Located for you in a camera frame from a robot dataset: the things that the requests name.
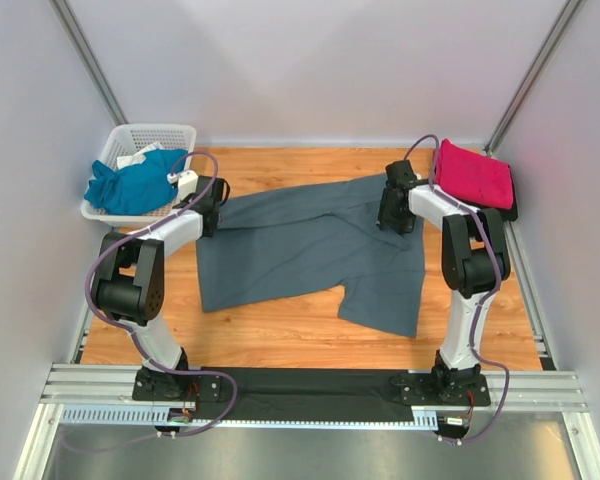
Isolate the aluminium corner post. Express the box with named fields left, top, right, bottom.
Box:
left=483, top=0, right=586, bottom=157
left=49, top=0, right=128, bottom=125

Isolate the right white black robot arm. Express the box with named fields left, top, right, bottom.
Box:
left=377, top=160, right=511, bottom=404

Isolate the white t-shirt in basket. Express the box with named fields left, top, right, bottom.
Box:
left=116, top=142, right=163, bottom=170

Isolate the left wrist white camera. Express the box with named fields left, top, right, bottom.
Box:
left=167, top=170, right=199, bottom=197

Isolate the black base cloth strip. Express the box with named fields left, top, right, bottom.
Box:
left=223, top=367, right=413, bottom=422

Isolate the white slotted cable duct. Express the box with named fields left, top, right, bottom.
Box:
left=59, top=404, right=438, bottom=432

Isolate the left aluminium corner post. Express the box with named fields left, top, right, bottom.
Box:
left=49, top=0, right=128, bottom=125

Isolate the folded black t-shirt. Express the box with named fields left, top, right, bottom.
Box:
left=497, top=164, right=519, bottom=222

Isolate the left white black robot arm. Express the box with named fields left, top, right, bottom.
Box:
left=87, top=176, right=230, bottom=401

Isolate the white plastic laundry basket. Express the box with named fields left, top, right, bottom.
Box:
left=80, top=123, right=197, bottom=229

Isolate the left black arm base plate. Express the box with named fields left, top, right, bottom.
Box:
left=132, top=367, right=222, bottom=402

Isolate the teal blue t-shirt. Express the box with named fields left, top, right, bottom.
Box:
left=84, top=149, right=187, bottom=216

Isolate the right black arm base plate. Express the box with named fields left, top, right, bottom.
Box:
left=389, top=372, right=491, bottom=407

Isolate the grey-blue t-shirt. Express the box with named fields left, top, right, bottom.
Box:
left=196, top=175, right=425, bottom=338

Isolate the aluminium front rail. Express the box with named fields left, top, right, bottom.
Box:
left=39, top=364, right=588, bottom=412

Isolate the right aluminium corner post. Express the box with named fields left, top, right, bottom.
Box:
left=483, top=0, right=586, bottom=157

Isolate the folded magenta t-shirt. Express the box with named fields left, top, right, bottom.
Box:
left=435, top=139, right=514, bottom=210

